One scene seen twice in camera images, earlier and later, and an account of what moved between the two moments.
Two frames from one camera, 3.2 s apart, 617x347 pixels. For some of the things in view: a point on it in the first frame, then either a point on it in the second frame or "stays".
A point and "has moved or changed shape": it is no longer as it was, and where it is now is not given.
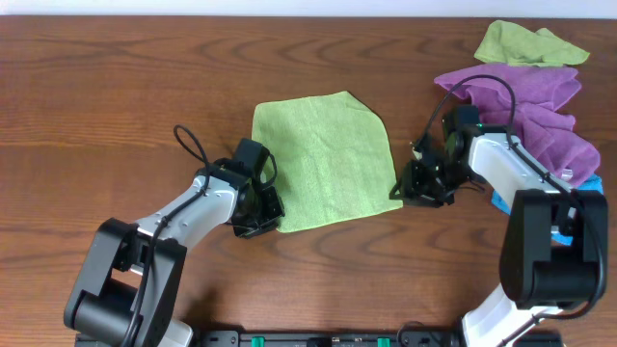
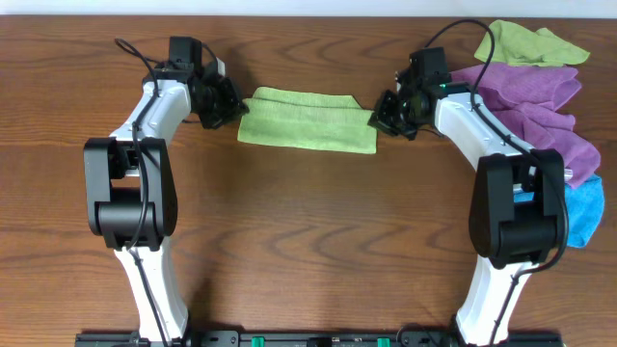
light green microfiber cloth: (331, 158) has moved or changed shape
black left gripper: (269, 212) to (228, 103)
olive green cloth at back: (510, 42) stays
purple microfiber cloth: (523, 99) stays
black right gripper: (416, 181) to (388, 116)
